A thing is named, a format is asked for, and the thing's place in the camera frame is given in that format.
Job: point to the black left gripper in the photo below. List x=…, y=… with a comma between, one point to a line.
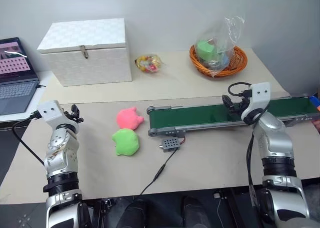
x=70, y=115

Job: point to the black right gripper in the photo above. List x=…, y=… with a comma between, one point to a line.
x=241, y=105

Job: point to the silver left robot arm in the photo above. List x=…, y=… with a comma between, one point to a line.
x=60, y=147

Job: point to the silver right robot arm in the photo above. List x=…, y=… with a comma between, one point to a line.
x=275, y=135

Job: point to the orange woven basket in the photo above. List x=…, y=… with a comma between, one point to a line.
x=240, y=60

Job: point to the white side table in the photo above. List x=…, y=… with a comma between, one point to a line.
x=42, y=79

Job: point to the pink plush toy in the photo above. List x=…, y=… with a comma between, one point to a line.
x=128, y=118

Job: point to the green plush toy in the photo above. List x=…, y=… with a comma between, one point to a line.
x=125, y=142

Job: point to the clear plastic bag of toys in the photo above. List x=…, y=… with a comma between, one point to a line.
x=220, y=50

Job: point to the white textured lidded box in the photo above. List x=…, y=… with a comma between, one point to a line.
x=90, y=60

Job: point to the green foam block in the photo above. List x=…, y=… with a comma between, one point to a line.
x=205, y=50

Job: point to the metal box latch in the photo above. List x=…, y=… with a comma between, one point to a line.
x=84, y=51

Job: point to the open grey laptop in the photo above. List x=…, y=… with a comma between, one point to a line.
x=15, y=87

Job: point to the grey perforated controller box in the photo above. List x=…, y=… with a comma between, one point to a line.
x=168, y=144

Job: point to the blue and orange object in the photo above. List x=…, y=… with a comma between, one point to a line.
x=316, y=102

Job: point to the small bag of colourful candies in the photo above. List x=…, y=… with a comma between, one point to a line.
x=149, y=63

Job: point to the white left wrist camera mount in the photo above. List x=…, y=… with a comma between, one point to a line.
x=48, y=110

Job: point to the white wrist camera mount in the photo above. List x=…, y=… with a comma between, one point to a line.
x=48, y=110
x=260, y=92

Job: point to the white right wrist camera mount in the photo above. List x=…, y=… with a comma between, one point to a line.
x=260, y=92

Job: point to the green belt conveyor, grey frame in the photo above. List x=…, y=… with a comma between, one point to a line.
x=192, y=116

